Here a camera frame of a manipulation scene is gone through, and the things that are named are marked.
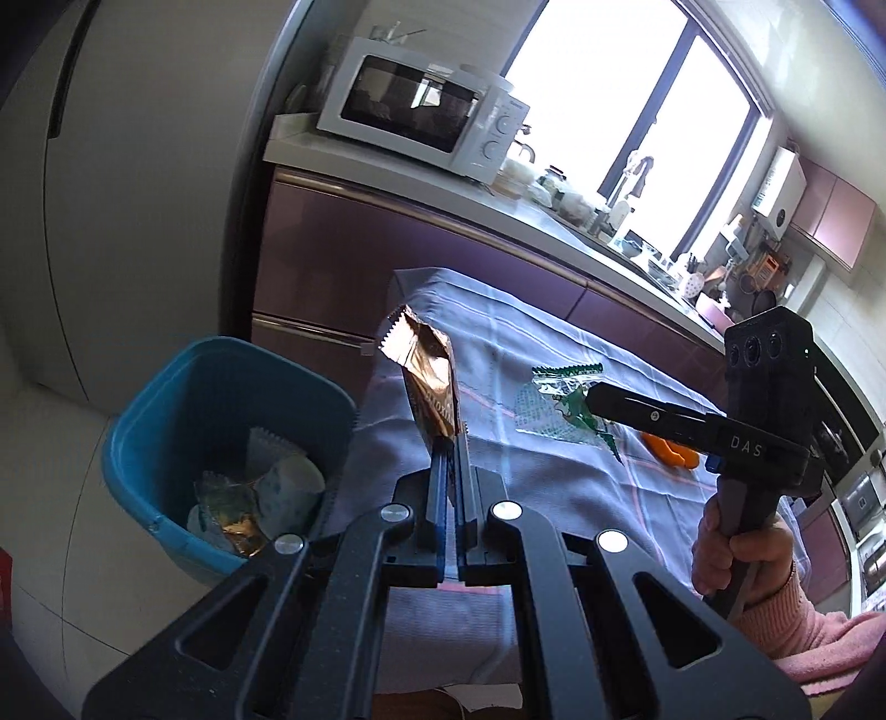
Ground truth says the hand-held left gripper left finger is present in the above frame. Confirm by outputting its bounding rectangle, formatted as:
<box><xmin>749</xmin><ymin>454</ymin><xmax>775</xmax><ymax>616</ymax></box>
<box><xmin>81</xmin><ymin>443</ymin><xmax>454</xmax><ymax>720</ymax></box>

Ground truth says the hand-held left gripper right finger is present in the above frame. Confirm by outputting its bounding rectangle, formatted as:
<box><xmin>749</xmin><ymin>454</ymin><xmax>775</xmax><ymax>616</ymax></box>
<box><xmin>453</xmin><ymin>433</ymin><xmax>811</xmax><ymax>720</ymax></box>

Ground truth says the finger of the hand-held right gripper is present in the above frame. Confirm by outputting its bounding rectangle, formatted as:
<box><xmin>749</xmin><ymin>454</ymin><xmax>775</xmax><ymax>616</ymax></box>
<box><xmin>585</xmin><ymin>382</ymin><xmax>728</xmax><ymax>451</ymax></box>

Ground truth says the green clear snack wrapper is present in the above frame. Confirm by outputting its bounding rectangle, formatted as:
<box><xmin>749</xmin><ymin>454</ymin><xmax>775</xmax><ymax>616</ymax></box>
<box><xmin>516</xmin><ymin>363</ymin><xmax>624</xmax><ymax>461</ymax></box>

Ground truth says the copper foil snack wrapper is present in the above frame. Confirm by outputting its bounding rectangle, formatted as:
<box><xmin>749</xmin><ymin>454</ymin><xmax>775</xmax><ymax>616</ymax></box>
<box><xmin>377</xmin><ymin>305</ymin><xmax>468</xmax><ymax>440</ymax></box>

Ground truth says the blue plastic waste bin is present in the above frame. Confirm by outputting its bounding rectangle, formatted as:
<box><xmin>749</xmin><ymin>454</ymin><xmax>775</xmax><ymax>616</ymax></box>
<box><xmin>102</xmin><ymin>337</ymin><xmax>357</xmax><ymax>586</ymax></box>

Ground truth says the person's right forearm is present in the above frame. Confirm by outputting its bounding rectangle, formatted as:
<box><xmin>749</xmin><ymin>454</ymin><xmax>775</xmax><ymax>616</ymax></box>
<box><xmin>748</xmin><ymin>560</ymin><xmax>886</xmax><ymax>683</ymax></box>

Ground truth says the person's right hand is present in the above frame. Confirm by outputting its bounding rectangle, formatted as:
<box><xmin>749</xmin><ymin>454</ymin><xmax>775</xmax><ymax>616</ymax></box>
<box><xmin>692</xmin><ymin>508</ymin><xmax>797</xmax><ymax>605</ymax></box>

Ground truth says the orange peel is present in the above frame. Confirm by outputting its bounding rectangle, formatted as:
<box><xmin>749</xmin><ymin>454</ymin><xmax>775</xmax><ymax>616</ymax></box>
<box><xmin>640</xmin><ymin>430</ymin><xmax>700</xmax><ymax>470</ymax></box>

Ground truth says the blue checked tablecloth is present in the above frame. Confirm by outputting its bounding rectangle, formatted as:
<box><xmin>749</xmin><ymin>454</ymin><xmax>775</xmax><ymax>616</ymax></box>
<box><xmin>325</xmin><ymin>266</ymin><xmax>807</xmax><ymax>693</ymax></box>

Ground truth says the crumpled clear foil wrapper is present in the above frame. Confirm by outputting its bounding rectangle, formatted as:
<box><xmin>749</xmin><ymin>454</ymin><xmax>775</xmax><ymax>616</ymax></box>
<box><xmin>187</xmin><ymin>471</ymin><xmax>267</xmax><ymax>558</ymax></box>

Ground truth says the kitchen faucet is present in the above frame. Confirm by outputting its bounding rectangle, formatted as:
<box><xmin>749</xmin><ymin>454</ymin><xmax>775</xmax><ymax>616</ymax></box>
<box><xmin>602</xmin><ymin>153</ymin><xmax>655</xmax><ymax>229</ymax></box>

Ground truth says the glass teapot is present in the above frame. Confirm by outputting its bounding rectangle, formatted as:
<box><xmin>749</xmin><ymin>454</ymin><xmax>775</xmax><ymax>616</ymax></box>
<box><xmin>502</xmin><ymin>138</ymin><xmax>541</xmax><ymax>188</ymax></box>

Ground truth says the purple kitchen counter cabinet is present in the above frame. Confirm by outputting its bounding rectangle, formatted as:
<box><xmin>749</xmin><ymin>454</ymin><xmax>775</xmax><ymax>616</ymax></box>
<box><xmin>250</xmin><ymin>114</ymin><xmax>886</xmax><ymax>614</ymax></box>

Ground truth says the white microwave oven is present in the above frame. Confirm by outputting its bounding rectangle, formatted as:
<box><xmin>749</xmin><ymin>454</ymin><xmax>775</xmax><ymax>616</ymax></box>
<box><xmin>317</xmin><ymin>36</ymin><xmax>530</xmax><ymax>184</ymax></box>

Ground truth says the kitchen window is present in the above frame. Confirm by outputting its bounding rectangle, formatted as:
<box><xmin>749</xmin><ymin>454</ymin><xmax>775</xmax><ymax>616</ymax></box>
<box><xmin>502</xmin><ymin>0</ymin><xmax>776</xmax><ymax>257</ymax></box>

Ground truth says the grey refrigerator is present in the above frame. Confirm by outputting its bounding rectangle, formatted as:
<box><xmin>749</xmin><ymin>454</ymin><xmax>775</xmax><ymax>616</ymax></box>
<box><xmin>0</xmin><ymin>0</ymin><xmax>306</xmax><ymax>416</ymax></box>

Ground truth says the pink wall cabinet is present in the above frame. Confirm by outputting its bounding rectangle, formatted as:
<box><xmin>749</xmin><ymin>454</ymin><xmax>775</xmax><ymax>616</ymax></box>
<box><xmin>789</xmin><ymin>156</ymin><xmax>880</xmax><ymax>271</ymax></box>

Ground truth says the white wall water heater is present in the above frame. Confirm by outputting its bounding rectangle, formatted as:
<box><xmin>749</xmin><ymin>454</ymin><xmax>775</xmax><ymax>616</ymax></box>
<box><xmin>751</xmin><ymin>145</ymin><xmax>807</xmax><ymax>233</ymax></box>

